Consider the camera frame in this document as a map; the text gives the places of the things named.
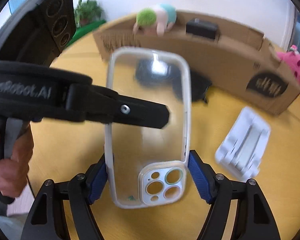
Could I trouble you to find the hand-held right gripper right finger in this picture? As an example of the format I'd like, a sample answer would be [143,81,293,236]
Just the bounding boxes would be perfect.
[187,150,282,240]

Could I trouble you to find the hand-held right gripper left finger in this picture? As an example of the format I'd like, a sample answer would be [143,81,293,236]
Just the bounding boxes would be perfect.
[22,155,108,240]

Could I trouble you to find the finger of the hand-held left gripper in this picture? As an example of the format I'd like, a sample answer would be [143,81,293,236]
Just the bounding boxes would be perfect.
[65,84,171,130]

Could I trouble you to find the clear white phone case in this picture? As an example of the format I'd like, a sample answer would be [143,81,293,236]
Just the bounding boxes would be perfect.
[104,47,192,209]

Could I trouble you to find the white folding phone stand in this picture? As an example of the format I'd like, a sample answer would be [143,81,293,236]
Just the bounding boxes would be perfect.
[215,106,271,182]

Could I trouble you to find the black eyeglasses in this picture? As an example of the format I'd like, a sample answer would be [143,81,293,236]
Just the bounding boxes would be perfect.
[136,59,213,104]

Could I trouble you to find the brown cardboard box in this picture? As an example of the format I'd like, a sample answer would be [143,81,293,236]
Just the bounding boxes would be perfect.
[94,10,300,115]

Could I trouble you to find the wooden desktop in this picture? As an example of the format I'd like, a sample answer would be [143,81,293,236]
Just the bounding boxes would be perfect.
[22,17,300,240]

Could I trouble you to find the person's left hand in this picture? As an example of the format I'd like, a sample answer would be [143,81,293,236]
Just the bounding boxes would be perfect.
[0,124,35,198]

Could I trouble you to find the green cabinet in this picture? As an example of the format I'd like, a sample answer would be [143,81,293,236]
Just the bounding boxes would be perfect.
[65,20,107,47]

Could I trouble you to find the large potted green plant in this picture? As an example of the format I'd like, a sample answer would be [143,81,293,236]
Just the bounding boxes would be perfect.
[74,0,104,28]

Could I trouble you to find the teal and pink plush toy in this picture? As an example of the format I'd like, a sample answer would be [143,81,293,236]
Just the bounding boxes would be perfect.
[132,4,177,37]

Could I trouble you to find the small black product box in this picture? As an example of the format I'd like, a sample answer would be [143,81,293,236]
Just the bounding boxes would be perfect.
[186,18,219,42]

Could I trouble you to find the pink plush bear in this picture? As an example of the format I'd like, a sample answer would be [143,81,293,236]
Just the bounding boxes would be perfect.
[276,44,300,93]

